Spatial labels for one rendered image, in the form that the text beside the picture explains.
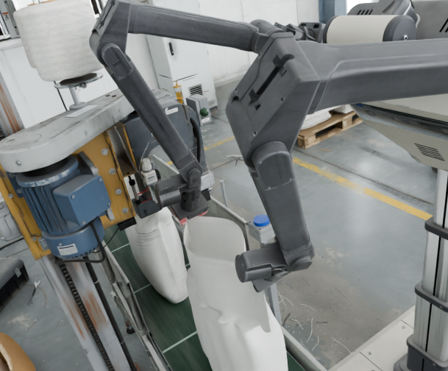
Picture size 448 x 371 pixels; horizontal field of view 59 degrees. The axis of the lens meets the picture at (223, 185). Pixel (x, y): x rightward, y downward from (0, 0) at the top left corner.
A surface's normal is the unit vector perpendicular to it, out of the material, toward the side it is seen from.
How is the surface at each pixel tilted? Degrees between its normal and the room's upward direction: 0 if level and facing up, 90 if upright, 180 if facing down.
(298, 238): 110
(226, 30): 99
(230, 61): 90
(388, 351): 0
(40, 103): 90
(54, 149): 90
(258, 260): 31
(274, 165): 119
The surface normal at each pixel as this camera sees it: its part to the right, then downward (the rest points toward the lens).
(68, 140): 0.93, 0.02
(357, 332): -0.17, -0.86
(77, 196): 0.82, 0.15
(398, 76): 0.28, 0.77
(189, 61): 0.51, 0.33
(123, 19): 0.43, 0.54
